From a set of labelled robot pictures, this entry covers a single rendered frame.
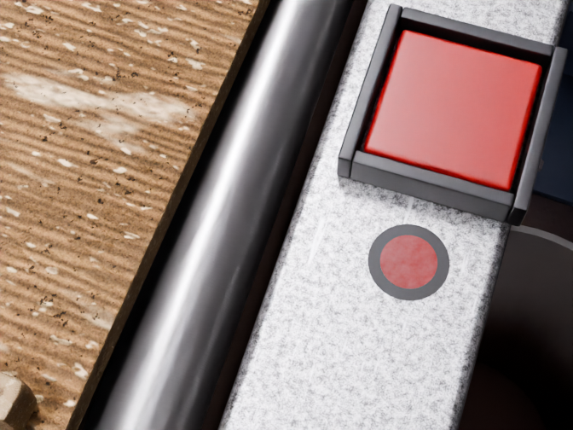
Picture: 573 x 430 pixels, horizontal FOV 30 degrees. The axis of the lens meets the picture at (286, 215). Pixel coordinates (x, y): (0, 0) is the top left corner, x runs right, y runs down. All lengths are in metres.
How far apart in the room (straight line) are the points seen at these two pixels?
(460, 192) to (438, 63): 0.06
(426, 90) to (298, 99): 0.05
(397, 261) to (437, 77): 0.08
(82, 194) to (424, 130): 0.14
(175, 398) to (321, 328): 0.06
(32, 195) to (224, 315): 0.09
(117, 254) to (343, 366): 0.09
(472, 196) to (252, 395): 0.11
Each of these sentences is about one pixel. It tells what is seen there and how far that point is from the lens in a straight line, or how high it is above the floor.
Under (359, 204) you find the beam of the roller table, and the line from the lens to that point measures 0.43.
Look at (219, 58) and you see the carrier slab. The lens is 0.44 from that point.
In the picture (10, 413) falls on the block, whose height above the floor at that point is 0.96.
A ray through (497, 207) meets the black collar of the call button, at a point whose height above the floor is 0.93.
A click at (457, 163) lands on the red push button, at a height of 0.93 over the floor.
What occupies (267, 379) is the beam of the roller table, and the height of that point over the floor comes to 0.91.
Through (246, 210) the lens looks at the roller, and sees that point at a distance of 0.43.
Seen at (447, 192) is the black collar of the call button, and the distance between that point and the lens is 0.42.
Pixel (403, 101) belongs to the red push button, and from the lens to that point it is 0.44.
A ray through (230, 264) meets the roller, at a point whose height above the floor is 0.92.
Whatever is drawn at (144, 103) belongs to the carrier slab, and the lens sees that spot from 0.43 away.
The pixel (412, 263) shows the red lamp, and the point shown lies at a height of 0.92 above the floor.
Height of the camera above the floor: 1.31
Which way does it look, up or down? 67 degrees down
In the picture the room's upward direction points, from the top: 2 degrees counter-clockwise
